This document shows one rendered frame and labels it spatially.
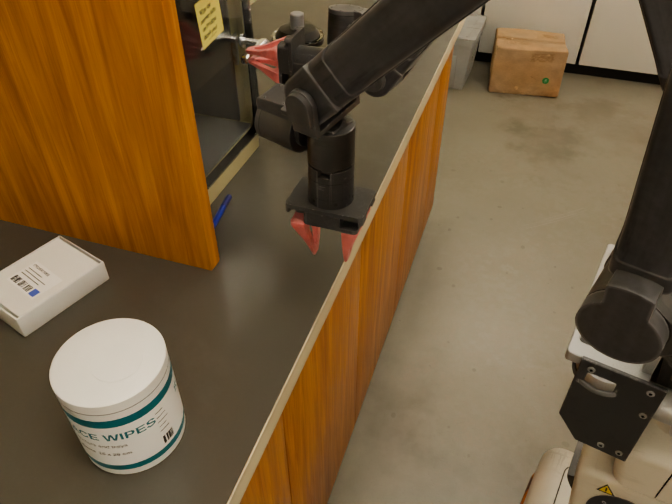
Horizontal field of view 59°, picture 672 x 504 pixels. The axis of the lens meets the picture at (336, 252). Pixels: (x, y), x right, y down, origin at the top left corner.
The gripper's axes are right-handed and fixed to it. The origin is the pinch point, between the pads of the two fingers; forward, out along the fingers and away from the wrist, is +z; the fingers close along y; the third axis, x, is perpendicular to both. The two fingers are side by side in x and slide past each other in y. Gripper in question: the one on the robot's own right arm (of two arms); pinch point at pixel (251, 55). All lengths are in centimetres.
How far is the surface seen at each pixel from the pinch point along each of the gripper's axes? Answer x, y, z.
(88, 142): 29.3, -4.0, 14.6
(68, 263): 38.9, -21.8, 17.5
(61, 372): 64, -11, -4
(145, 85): 29.2, 7.4, 1.7
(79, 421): 67, -14, -8
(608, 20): -289, -86, -86
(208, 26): 6.0, 6.8, 4.4
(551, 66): -254, -102, -60
